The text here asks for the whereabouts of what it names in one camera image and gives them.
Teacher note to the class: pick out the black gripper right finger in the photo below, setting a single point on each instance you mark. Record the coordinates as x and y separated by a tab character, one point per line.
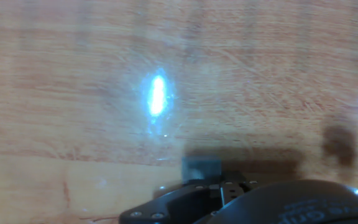
233	188

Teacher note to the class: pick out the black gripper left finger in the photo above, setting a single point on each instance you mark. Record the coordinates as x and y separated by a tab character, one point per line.
202	169

